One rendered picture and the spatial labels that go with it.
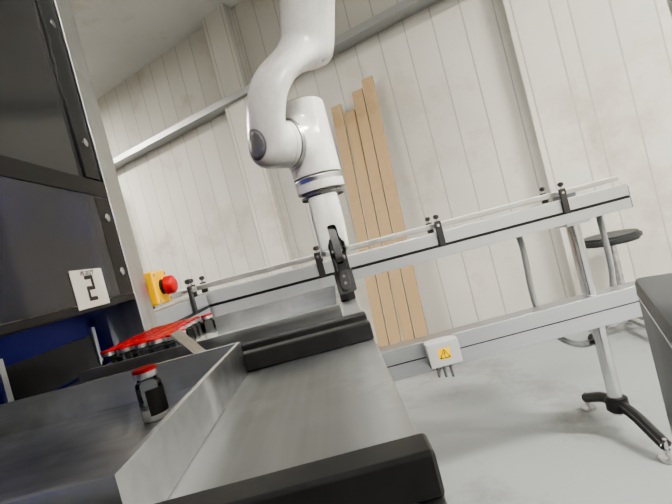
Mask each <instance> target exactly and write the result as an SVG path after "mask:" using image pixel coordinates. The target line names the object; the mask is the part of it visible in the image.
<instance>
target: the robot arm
mask: <svg viewBox="0 0 672 504"><path fill-rule="evenodd" d="M279 17H280V40H279V43H278V46H277V47H276V49H275V50H274V51H273V52H272V53H271V54H270V55H269V56H268V57H267V58H266V59H265V60H264V62H263V63H262V64H261V65H260V66H259V68H258V69H257V71H256V72H255V74H254V76H253V78H252V80H251V82H250V85H249V88H248V93H247V100H246V130H247V143H248V149H249V153H250V156H251V158H252V160H253V161H254V163H255V164H256V165H258V166H259V167H262V168H266V169H282V168H288V169H289V170H290V171H291V173H292V176H293V180H294V184H295V188H296V192H297V195H298V198H303V199H302V203H309V208H310V213H311V218H312V222H313V225H314V229H315V233H316V237H317V241H318V244H319V248H320V252H321V255H322V256H326V253H325V252H326V251H328V250H329V252H330V257H331V260H332V264H333V267H334V271H335V272H333V273H334V277H335V280H336V284H337V288H338V292H339V294H345V293H348V292H352V291H356V290H357V287H356V283H355V279H354V276H353V272H352V268H351V267H350V266H349V262H348V258H347V254H346V250H347V249H348V248H349V244H348V237H347V231H346V226H345V222H344V217H343V213H342V209H341V205H340V201H339V198H338V195H340V194H342V193H344V189H342V187H343V186H345V183H344V179H343V175H342V172H341V168H340V164H339V160H338V156H337V152H336V148H335V145H334V141H333V137H332V133H331V129H330V126H329V122H328V118H327V114H326V110H325V106H324V103H323V100H322V99H321V98H319V97H317V96H302V97H297V98H294V99H291V100H289V101H287V96H288V92H289V90H290V87H291V85H292V83H293V81H294V80H295V79H296V78H297V76H298V75H300V74H301V73H303V72H307V71H311V70H315V69H319V68H322V67H324V66H326V65H327V64H328V63H329V62H330V60H331V58H332V56H333V51H334V43H335V0H279ZM328 231H329V233H328ZM329 235H330V237H329ZM341 249H343V250H342V251H341ZM331 250H332V251H334V253H332V251H331ZM335 262H336V263H335ZM337 270H338V271H337Z"/></svg>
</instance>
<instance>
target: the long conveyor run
mask: <svg viewBox="0 0 672 504"><path fill-rule="evenodd" d="M618 180H619V179H618V176H614V177H610V178H605V179H601V180H598V181H594V182H590V183H586V184H582V185H578V186H575V187H571V188H567V189H565V188H562V186H563V185H564V184H563V183H562V182H560V183H558V184H557V186H558V187H560V189H558V191H556V192H552V193H548V194H547V193H546V192H545V193H544V191H545V187H541V188H540V189H539V191H542V193H541V194H540V196H536V197H533V198H529V199H525V200H521V201H517V202H513V203H510V204H506V205H502V206H498V207H494V208H490V209H487V210H483V211H479V212H475V213H471V214H467V215H464V216H460V217H456V218H452V219H448V220H444V221H440V220H439V221H438V218H439V216H438V215H433V219H434V220H436V221H435V222H434V223H433V224H432V222H430V223H429V221H430V217H426V218H425V221H427V224H426V225H425V226H421V227H418V228H414V229H410V230H406V231H402V232H398V233H395V234H391V235H387V236H383V237H379V238H376V239H372V240H368V241H364V242H360V243H356V244H353V245H349V248H348V249H347V250H346V252H348V251H351V250H355V249H359V248H363V247H367V246H371V245H374V244H378V243H382V242H386V241H390V240H394V239H397V238H401V237H405V236H409V235H413V234H417V233H420V232H424V231H427V232H428V234H426V235H422V236H419V237H415V238H411V239H407V240H403V241H399V242H396V243H392V244H388V245H384V246H380V247H376V248H373V249H369V250H365V251H361V252H357V253H353V254H350V255H347V258H348V262H349V266H350V267H351V268H352V272H353V276H354V279H355V280H357V279H360V278H364V277H368V276H372V275H376V274H380V273H383V272H387V271H391V270H395V269H399V268H403V267H406V266H410V265H414V264H418V263H422V262H425V261H429V260H433V259H437V258H441V257H445V256H448V255H452V254H456V253H460V252H464V251H467V250H471V249H475V248H479V247H483V246H487V245H490V244H494V243H498V242H502V241H506V240H510V239H513V238H517V237H521V236H525V235H529V234H532V233H536V232H540V231H544V230H548V229H552V228H555V227H559V226H563V225H567V224H571V223H574V222H578V221H582V220H586V219H590V218H594V217H597V216H601V215H605V214H609V213H613V212H617V211H620V210H624V209H628V208H632V207H633V203H632V199H631V195H630V191H629V187H628V185H627V183H626V184H622V185H618V186H614V187H610V188H608V187H606V188H602V189H598V190H595V191H591V192H587V193H583V194H579V195H575V196H572V197H568V198H567V194H570V193H573V192H577V191H581V190H585V189H589V188H593V187H596V186H600V185H604V184H608V183H612V182H616V181H618ZM558 196H559V197H560V200H556V201H553V202H549V201H548V199H551V198H554V197H558ZM539 201H542V204H541V205H537V206H533V207H530V208H526V209H522V210H518V211H514V212H510V213H507V214H503V215H499V216H495V217H491V218H487V219H484V220H480V221H476V222H472V223H468V224H464V225H461V226H457V227H453V228H449V229H445V230H443V229H442V227H443V226H447V225H451V224H455V223H459V222H462V221H466V220H470V219H474V218H478V217H482V216H485V215H489V214H493V213H497V212H501V211H505V210H508V209H512V208H516V207H520V206H524V205H528V204H531V203H535V202H539ZM433 229H435V230H436V232H434V230H433ZM319 249H320V248H319V246H314V247H313V250H314V251H315V252H316V253H314V255H310V256H307V257H303V258H299V259H295V260H291V261H287V262H284V263H280V264H276V265H272V266H268V267H264V268H261V269H257V270H253V271H249V272H245V273H241V274H238V275H234V276H230V277H226V278H222V279H218V280H215V281H211V282H207V283H206V281H203V280H204V279H205V278H204V276H200V277H199V280H201V283H200V284H199V285H196V286H195V284H194V285H193V284H192V283H193V282H194V281H193V279H189V280H191V283H190V286H191V287H193V286H194V287H196V290H197V291H198V290H202V293H200V294H197V291H196V292H193V294H194V297H197V296H199V295H202V294H206V296H207V300H208V304H209V307H210V311H211V313H212V315H213V317H215V316H219V315H223V314H227V313H231V312H234V311H238V310H242V309H246V308H250V307H253V306H257V305H261V304H265V303H269V302H273V301H276V300H280V299H284V298H288V297H292V296H296V295H299V294H303V293H307V292H311V291H315V290H318V289H322V288H326V287H330V286H334V285H337V284H336V280H335V277H334V273H333V272H335V271H334V267H333V264H332V260H327V261H323V258H325V257H328V256H330V252H329V251H326V252H325V253H326V256H322V255H321V252H320V251H319ZM313 260H315V261H316V263H315V264H311V265H308V266H304V267H300V268H296V269H292V270H288V271H285V272H281V273H277V274H273V275H269V276H265V277H262V278H258V279H254V280H250V281H246V282H242V283H239V284H235V285H231V286H227V287H223V288H220V289H216V290H212V291H208V288H210V287H214V286H217V285H221V284H225V283H229V282H233V281H237V280H240V279H244V278H248V277H252V276H256V275H260V274H263V273H267V272H271V271H275V270H279V269H283V268H286V267H290V266H294V265H298V264H302V263H305V262H309V261H313Z"/></svg>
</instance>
